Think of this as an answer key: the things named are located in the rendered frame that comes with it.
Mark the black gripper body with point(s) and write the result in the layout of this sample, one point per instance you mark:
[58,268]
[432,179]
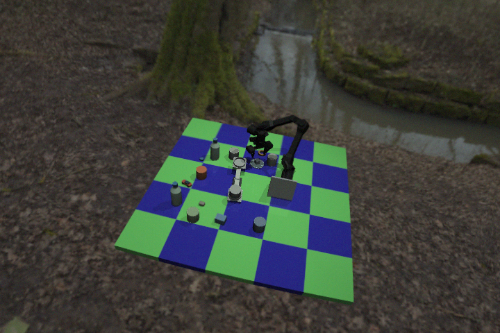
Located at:
[259,144]

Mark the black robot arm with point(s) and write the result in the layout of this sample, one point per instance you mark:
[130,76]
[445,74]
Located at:
[288,159]

